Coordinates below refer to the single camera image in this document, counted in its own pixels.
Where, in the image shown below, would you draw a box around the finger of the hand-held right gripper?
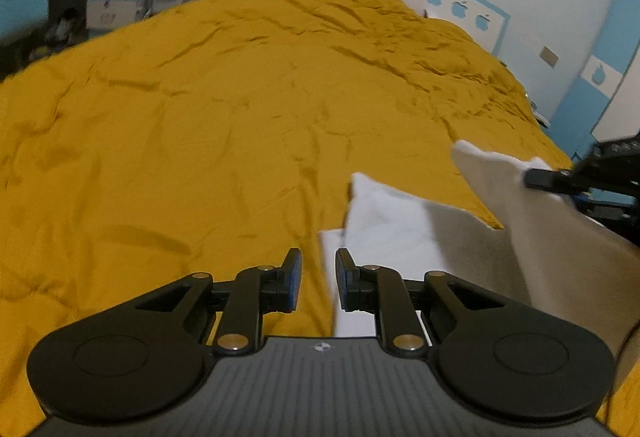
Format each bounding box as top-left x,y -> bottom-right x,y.
523,166 -> 577,194

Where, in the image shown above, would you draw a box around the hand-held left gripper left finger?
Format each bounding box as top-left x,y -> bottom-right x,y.
112,247 -> 305,359

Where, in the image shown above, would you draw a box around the blue white wardrobe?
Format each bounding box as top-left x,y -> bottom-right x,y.
549,0 -> 640,159

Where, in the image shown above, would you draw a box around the white printed sweatshirt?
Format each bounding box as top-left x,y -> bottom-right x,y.
318,139 -> 640,349

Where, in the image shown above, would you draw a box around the yellow quilted blanket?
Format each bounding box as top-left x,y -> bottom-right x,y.
0,0 -> 640,437

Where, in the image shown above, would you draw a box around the shoes under desk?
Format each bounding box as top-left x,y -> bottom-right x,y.
47,10 -> 86,45

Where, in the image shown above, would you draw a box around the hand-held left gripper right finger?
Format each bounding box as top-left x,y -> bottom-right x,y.
334,247 -> 527,360

